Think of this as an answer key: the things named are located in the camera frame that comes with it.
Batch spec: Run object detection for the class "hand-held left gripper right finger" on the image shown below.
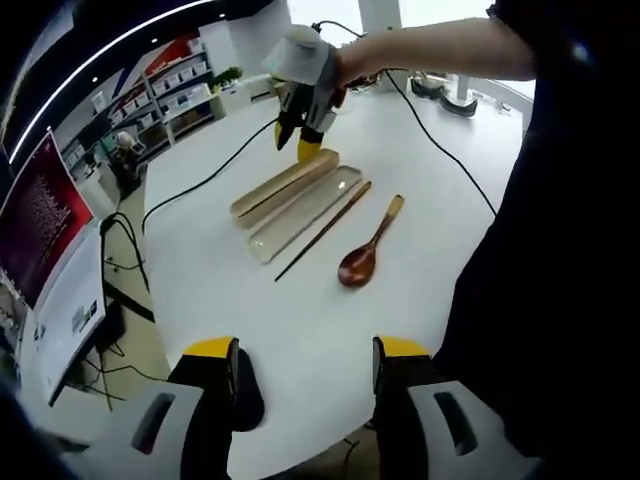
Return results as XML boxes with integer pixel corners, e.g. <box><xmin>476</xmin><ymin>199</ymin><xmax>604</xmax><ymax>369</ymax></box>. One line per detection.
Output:
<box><xmin>372</xmin><ymin>335</ymin><xmax>544</xmax><ymax>480</ymax></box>

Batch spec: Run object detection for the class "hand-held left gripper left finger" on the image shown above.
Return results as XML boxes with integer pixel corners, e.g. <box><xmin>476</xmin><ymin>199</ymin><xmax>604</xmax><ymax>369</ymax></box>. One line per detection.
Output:
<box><xmin>97</xmin><ymin>337</ymin><xmax>241</xmax><ymax>480</ymax></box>

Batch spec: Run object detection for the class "beige cutlery case base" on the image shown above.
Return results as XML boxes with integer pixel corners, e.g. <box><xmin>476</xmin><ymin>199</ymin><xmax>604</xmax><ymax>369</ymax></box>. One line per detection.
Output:
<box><xmin>228</xmin><ymin>147</ymin><xmax>342</xmax><ymax>232</ymax></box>

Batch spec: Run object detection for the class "wooden chopstick utensil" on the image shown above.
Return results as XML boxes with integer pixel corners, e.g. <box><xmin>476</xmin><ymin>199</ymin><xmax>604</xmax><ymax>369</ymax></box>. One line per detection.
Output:
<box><xmin>273</xmin><ymin>180</ymin><xmax>373</xmax><ymax>283</ymax></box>

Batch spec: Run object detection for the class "translucent cutlery case lid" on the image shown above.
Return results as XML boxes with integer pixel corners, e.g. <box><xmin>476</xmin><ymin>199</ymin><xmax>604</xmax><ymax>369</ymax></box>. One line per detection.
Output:
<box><xmin>247</xmin><ymin>164</ymin><xmax>365</xmax><ymax>265</ymax></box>

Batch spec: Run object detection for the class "wooden spoon utensil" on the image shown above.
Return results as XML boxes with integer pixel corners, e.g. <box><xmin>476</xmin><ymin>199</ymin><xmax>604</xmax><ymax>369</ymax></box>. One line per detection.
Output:
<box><xmin>337</xmin><ymin>193</ymin><xmax>406</xmax><ymax>289</ymax></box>

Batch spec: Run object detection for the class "person's right hand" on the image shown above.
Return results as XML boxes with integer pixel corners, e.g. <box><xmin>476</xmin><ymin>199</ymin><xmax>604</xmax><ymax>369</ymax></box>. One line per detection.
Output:
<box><xmin>331</xmin><ymin>43</ymin><xmax>362</xmax><ymax>110</ymax></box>

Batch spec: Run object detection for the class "green potted plant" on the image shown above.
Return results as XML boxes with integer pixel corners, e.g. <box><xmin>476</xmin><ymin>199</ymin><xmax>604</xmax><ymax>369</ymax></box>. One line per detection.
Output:
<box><xmin>212</xmin><ymin>66</ymin><xmax>245</xmax><ymax>95</ymax></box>

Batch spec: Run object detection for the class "shelf with storage bins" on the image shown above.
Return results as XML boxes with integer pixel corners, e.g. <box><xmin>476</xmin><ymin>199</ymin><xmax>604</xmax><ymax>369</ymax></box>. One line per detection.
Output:
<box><xmin>89</xmin><ymin>37</ymin><xmax>224</xmax><ymax>149</ymax></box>

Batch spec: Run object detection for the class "black white headset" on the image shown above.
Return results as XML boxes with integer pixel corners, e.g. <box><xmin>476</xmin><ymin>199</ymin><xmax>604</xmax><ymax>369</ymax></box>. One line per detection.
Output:
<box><xmin>439</xmin><ymin>92</ymin><xmax>480</xmax><ymax>120</ymax></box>
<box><xmin>409</xmin><ymin>73</ymin><xmax>447</xmax><ymax>100</ymax></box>

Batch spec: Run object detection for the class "white cylinder device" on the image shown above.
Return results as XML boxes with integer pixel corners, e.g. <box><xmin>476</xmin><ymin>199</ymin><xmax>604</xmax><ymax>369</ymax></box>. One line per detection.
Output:
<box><xmin>447</xmin><ymin>72</ymin><xmax>470</xmax><ymax>101</ymax></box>

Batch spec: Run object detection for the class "person's dark clothing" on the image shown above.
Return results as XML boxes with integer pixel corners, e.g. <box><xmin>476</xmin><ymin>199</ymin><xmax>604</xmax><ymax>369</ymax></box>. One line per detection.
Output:
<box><xmin>432</xmin><ymin>0</ymin><xmax>640</xmax><ymax>480</ymax></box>

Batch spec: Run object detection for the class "computer monitor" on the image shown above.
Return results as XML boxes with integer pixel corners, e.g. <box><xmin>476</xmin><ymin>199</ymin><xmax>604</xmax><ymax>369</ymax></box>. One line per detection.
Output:
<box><xmin>0</xmin><ymin>128</ymin><xmax>110</xmax><ymax>407</ymax></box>

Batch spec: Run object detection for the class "black table power cable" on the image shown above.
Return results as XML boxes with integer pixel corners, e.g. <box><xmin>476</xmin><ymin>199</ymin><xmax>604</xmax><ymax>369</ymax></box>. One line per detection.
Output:
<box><xmin>141</xmin><ymin>115</ymin><xmax>281</xmax><ymax>237</ymax></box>

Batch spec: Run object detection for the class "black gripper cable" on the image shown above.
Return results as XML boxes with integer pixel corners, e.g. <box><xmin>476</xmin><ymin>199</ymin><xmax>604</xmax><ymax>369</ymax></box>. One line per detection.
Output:
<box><xmin>308</xmin><ymin>19</ymin><xmax>499</xmax><ymax>217</ymax></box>

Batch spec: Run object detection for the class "black monitor cable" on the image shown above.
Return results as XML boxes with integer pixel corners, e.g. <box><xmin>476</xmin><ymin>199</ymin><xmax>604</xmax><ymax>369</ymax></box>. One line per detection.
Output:
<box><xmin>98</xmin><ymin>211</ymin><xmax>152</xmax><ymax>301</ymax></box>

